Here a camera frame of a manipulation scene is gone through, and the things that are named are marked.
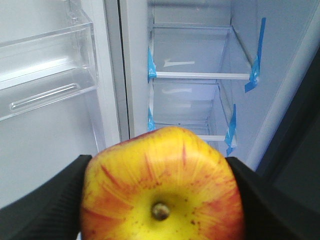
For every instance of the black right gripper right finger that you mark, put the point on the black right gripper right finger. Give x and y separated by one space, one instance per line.
270 214

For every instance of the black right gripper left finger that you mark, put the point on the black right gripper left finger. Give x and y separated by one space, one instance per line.
50 212

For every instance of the red yellow apple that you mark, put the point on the red yellow apple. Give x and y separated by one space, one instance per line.
166 184

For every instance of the open fridge door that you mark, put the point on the open fridge door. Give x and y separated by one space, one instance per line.
36 145

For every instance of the middle glass fridge shelf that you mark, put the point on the middle glass fridge shelf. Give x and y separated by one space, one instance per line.
202 108

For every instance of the glass fridge shelf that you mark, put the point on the glass fridge shelf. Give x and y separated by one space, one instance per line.
197 52
202 108

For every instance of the dark grey fridge body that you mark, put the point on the dark grey fridge body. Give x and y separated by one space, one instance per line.
280 38

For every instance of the upper glass fridge shelf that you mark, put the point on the upper glass fridge shelf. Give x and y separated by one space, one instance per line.
197 52

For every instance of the upper clear door bin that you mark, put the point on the upper clear door bin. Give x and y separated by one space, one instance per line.
47 54

